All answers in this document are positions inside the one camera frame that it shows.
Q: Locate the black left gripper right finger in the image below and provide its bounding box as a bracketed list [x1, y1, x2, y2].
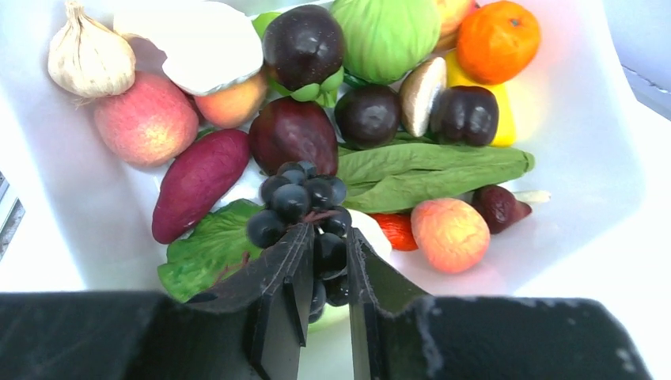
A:
[347, 228, 650, 379]

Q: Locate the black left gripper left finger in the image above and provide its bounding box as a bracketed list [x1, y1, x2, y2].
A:
[1, 224, 314, 379]

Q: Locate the dark grape bunch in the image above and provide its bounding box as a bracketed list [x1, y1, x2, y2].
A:
[247, 161, 352, 324]

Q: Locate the green lettuce leaf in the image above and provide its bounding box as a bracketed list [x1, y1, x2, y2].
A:
[157, 199, 262, 302]

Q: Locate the red chili pepper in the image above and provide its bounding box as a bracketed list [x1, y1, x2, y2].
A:
[370, 214, 419, 252]

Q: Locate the peach fruit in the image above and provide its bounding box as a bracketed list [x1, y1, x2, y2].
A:
[411, 198, 491, 274]

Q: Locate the green cucumber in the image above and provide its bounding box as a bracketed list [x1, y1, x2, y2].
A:
[337, 142, 536, 213]

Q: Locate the purple sweet potato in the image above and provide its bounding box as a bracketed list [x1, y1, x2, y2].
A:
[151, 129, 250, 244]

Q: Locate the dark red radish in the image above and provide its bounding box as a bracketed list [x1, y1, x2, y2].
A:
[471, 185, 532, 234]

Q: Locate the dark purple plum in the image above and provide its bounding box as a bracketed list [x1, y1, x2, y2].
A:
[334, 85, 401, 150]

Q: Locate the pink apple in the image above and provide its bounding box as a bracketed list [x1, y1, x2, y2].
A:
[94, 71, 199, 167]

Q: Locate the dark bell pepper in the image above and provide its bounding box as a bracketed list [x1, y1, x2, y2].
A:
[429, 85, 499, 146]

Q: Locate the white mushroom slice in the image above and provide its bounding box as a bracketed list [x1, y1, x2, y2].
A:
[399, 57, 447, 138]

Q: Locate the yellow lemon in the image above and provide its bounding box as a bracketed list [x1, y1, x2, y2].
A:
[445, 49, 517, 147]

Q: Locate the white eggshell piece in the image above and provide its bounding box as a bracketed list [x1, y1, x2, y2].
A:
[113, 1, 263, 96]

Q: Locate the dark purple mangosteen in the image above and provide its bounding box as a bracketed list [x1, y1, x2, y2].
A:
[262, 5, 345, 91]

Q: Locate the green cabbage ball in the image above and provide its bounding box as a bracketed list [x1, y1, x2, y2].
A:
[330, 0, 441, 85]

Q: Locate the orange tangerine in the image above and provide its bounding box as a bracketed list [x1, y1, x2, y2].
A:
[456, 1, 542, 85]

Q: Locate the white garlic bulb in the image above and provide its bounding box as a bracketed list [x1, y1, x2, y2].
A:
[47, 1, 136, 99]

